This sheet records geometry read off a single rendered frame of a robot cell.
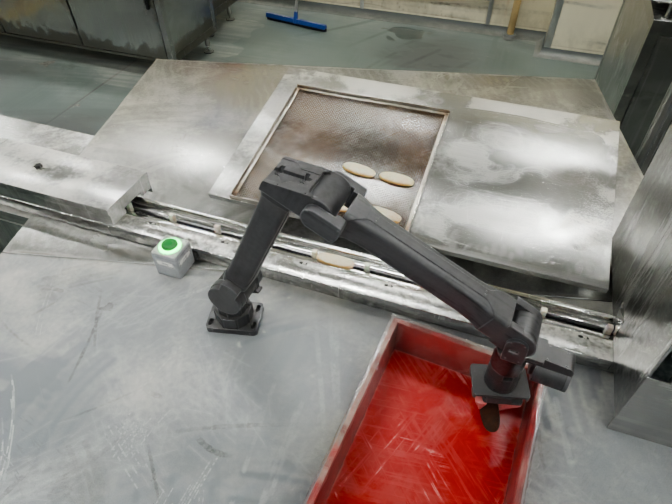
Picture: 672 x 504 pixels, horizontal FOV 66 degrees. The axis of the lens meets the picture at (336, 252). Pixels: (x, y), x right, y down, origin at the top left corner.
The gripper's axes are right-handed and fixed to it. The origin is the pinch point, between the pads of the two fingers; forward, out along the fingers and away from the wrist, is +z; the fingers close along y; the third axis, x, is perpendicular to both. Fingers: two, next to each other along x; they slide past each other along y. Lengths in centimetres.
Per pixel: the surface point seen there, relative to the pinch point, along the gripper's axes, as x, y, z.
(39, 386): -2, -93, 4
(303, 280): 30, -41, 0
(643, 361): 2.8, 24.4, -14.3
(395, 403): 0.5, -18.2, 3.5
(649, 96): 173, 96, 24
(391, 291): 27.3, -19.7, -0.3
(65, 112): 240, -235, 86
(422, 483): -15.0, -13.2, 3.4
